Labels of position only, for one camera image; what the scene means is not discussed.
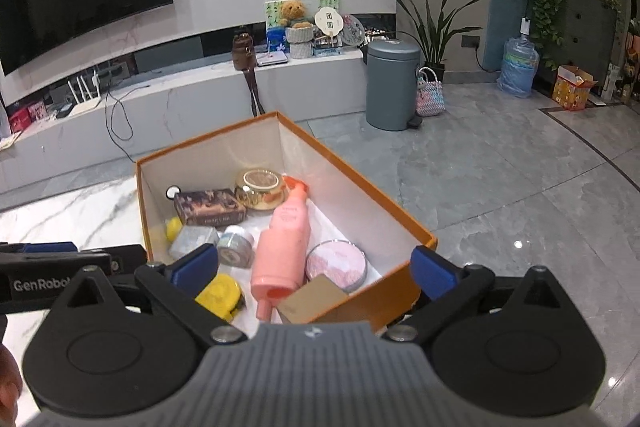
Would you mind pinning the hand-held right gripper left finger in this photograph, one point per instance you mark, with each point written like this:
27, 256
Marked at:
197, 269

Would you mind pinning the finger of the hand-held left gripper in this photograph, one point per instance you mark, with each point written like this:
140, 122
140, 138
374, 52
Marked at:
47, 248

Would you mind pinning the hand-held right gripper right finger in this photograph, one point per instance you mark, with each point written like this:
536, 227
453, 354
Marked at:
432, 272

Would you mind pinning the translucent grey cube box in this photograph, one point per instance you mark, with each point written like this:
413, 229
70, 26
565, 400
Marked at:
192, 241

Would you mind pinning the yellow tape measure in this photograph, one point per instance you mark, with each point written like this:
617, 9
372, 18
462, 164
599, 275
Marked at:
220, 294

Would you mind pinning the orange cardboard box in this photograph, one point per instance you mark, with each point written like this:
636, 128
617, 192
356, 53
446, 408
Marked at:
395, 287

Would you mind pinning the dark brown printed box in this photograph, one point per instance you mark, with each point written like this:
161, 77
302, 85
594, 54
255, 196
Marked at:
210, 207

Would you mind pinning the pink cylindrical container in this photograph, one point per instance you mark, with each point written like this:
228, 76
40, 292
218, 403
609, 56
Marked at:
280, 264

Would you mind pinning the round pink floral compact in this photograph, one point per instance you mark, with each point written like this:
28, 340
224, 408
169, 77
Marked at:
335, 264

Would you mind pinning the round black gold tin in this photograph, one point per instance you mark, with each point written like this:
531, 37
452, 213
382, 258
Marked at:
260, 187

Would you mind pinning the small brown cardboard box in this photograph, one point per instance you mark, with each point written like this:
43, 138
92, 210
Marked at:
315, 302

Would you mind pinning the person's left hand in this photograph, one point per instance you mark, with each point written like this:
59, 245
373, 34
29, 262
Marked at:
9, 379

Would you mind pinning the loose papers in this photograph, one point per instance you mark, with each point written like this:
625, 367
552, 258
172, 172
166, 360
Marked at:
9, 142

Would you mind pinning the red pink box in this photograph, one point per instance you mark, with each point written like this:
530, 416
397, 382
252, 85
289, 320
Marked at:
37, 112

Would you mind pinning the dark blue box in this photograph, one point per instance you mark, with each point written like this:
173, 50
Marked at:
62, 109

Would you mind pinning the white wifi router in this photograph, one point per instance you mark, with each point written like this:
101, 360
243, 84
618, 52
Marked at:
85, 104

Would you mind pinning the pink woven basket bag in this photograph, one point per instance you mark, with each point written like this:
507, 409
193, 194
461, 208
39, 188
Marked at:
430, 99

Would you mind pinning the white marble tv cabinet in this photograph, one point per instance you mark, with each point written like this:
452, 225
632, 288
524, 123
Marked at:
200, 97

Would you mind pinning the grey pedal trash bin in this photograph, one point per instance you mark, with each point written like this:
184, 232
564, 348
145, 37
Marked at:
392, 82

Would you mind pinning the blue water jug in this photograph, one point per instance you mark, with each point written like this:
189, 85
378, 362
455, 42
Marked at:
517, 67

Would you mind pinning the brown leather bag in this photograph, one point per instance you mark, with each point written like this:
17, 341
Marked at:
243, 52

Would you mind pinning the pink flat notebook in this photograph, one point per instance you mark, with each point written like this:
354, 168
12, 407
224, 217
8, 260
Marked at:
272, 58

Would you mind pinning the orange printed carton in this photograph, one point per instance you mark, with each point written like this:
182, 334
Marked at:
570, 92

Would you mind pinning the long-leaved potted plant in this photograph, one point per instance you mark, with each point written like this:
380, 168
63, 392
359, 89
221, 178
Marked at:
435, 42

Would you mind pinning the grey woven basket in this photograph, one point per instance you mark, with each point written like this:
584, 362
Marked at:
301, 51
300, 34

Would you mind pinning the flat blue box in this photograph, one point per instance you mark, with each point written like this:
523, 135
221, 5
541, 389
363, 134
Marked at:
327, 52

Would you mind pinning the patterned round hand fan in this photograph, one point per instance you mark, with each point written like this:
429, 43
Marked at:
354, 31

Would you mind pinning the green blue painted picture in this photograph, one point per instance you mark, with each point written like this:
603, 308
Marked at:
272, 22

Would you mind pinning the white round hand fan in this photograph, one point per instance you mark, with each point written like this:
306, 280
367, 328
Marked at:
329, 23

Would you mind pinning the brown teddy bear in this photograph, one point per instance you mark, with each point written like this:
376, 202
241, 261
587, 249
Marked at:
292, 10

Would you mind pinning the dark grey cabinet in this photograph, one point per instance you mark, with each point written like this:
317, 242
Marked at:
590, 32

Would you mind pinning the dark wall outlet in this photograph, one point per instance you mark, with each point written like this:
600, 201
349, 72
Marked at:
471, 42

